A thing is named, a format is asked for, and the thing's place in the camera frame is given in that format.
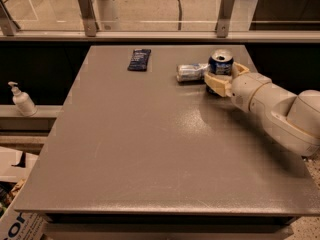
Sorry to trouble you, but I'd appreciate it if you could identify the left metal railing bracket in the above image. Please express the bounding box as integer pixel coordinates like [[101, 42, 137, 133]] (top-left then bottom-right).
[[0, 0, 20, 36]]

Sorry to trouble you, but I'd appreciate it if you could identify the dark blue snack packet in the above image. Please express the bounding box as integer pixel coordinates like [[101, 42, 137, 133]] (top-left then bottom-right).
[[128, 49, 151, 71]]

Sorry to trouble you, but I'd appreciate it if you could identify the white pump dispenser bottle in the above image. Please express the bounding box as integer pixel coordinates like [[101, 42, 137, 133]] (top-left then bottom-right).
[[8, 81, 37, 116]]

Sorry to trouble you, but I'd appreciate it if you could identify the middle metal railing bracket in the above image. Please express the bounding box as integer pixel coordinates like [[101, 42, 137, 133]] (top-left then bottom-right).
[[77, 0, 98, 37]]

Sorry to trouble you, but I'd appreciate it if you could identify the blue pepsi can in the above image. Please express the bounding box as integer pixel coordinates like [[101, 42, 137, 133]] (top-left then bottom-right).
[[205, 48, 235, 95]]

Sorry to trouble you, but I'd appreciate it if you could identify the silver redbull can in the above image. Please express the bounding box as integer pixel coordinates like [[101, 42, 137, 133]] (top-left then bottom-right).
[[176, 63, 209, 82]]

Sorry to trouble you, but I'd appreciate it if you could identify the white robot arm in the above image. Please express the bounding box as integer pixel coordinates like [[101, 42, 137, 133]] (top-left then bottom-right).
[[204, 62, 320, 157]]

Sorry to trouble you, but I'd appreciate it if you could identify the right metal railing bracket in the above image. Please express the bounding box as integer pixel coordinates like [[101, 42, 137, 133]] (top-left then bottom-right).
[[216, 0, 235, 38]]

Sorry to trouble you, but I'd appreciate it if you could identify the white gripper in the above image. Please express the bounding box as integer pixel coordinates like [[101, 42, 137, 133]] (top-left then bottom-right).
[[204, 62, 272, 113]]

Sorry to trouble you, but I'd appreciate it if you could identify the white pipe behind glass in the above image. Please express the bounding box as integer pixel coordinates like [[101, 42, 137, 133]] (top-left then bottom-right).
[[97, 0, 119, 31]]

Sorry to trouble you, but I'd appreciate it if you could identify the metal railing bracket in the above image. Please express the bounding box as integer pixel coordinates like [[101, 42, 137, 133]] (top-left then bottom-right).
[[77, 0, 98, 37], [0, 0, 20, 36], [216, 0, 235, 38]]

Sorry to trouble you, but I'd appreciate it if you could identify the white cardboard box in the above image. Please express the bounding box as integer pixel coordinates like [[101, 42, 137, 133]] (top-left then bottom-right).
[[0, 147, 47, 240]]

